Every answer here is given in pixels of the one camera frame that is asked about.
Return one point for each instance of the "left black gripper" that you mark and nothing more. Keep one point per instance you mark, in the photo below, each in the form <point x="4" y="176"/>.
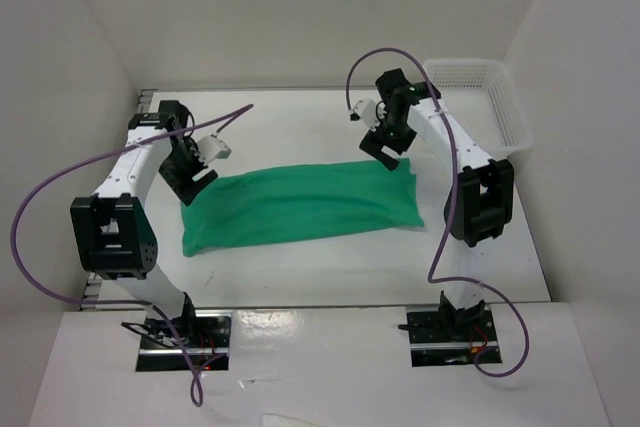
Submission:
<point x="180" y="184"/>

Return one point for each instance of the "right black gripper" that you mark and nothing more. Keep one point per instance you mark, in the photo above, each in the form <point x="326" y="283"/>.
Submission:
<point x="374" y="147"/>

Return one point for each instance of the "green tank top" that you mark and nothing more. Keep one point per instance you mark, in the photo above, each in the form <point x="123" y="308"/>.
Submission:
<point x="300" y="203"/>

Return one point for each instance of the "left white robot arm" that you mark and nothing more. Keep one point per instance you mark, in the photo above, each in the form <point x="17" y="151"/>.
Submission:
<point x="114" y="236"/>

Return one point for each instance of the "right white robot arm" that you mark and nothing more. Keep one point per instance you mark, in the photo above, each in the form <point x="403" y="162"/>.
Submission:
<point x="480" y="202"/>

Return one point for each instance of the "white plastic mesh basket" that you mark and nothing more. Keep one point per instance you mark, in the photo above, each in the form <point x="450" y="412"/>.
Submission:
<point x="481" y="96"/>

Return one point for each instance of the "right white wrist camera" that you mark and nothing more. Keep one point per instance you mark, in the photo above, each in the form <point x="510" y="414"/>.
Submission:
<point x="369" y="112"/>

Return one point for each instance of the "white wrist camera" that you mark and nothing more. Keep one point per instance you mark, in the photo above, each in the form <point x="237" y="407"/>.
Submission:
<point x="211" y="148"/>
<point x="369" y="112"/>

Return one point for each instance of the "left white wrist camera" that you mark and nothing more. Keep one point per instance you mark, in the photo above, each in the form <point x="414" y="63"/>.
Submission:
<point x="211" y="148"/>

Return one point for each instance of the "aluminium table edge rail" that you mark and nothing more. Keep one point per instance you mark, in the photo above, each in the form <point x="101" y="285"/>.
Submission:
<point x="94" y="282"/>

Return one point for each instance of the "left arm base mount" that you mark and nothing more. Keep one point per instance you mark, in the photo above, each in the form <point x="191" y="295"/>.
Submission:
<point x="207" y="343"/>

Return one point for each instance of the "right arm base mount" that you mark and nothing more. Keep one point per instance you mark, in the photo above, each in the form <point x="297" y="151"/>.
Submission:
<point x="445" y="336"/>

